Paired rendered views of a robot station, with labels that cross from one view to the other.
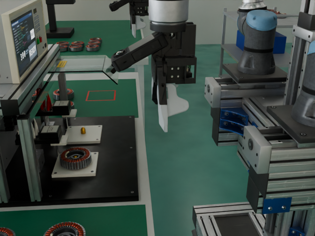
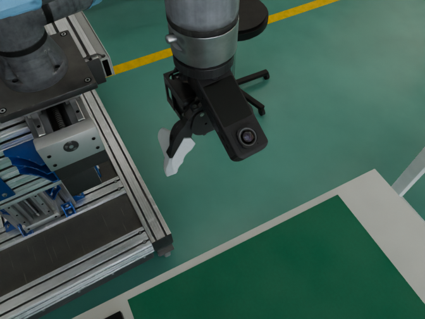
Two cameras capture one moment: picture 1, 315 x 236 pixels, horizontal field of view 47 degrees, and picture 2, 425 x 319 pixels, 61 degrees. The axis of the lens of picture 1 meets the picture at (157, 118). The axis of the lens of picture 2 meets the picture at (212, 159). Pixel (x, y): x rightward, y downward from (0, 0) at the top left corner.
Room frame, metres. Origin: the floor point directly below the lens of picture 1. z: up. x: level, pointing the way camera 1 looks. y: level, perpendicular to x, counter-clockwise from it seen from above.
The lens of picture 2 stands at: (0.83, 0.29, 1.62)
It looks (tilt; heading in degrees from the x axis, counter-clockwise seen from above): 56 degrees down; 247
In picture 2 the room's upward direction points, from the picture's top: straight up
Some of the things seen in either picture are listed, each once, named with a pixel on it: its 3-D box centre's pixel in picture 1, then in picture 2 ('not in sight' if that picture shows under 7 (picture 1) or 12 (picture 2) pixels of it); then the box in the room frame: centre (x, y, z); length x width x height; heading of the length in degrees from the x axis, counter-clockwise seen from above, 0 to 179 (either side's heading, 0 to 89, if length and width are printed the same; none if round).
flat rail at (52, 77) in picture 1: (46, 88); not in sight; (1.25, 0.40, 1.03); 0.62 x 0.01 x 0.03; 4
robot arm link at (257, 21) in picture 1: (260, 28); not in sight; (1.47, -0.41, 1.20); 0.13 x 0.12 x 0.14; 179
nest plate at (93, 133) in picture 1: (83, 134); not in sight; (1.38, 0.31, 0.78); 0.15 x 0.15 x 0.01; 4
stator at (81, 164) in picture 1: (75, 158); not in sight; (1.14, 0.29, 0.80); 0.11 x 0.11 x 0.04
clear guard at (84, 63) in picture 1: (78, 69); not in sight; (1.46, 0.33, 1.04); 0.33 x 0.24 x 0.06; 94
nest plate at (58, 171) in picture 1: (76, 164); not in sight; (1.14, 0.29, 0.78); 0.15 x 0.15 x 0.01; 4
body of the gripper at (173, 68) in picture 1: (171, 53); (201, 83); (0.71, -0.03, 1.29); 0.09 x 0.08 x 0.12; 97
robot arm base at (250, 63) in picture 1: (257, 58); not in sight; (1.46, -0.41, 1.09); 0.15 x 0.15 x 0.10
